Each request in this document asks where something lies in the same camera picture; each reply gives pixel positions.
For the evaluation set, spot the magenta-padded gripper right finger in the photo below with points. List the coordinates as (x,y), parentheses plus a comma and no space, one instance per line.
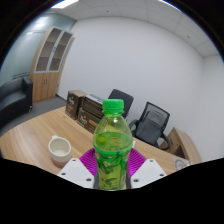
(147,171)

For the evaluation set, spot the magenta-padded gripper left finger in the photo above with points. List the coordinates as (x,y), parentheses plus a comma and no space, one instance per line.
(76,171)

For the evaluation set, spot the green drink bottle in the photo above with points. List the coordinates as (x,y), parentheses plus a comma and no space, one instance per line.
(112,150)

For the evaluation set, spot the white and brown cup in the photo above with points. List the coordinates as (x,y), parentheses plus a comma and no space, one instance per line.
(60,151)

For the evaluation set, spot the round white disc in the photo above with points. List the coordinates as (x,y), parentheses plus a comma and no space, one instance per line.
(181,164)

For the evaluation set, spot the black mesh office chair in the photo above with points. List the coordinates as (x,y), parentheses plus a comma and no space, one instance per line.
(151,125)

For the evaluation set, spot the low wooden side cabinet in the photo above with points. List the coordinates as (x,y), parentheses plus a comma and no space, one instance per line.
(186,145)

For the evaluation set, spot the small dark brown carton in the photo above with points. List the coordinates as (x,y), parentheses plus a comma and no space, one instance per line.
(71,105)

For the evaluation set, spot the flat dark brown carton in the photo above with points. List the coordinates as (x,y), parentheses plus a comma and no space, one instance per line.
(92,106)

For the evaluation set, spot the dark grey office chair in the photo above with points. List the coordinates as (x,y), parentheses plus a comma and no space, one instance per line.
(121,98)

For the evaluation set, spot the tall wooden shelf cabinet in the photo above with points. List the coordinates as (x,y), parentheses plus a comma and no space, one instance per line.
(45,83)

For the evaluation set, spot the black sofa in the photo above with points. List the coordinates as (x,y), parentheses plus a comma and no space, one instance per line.
(13,100)

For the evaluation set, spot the long ceiling light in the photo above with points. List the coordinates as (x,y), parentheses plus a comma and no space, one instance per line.
(65,3)

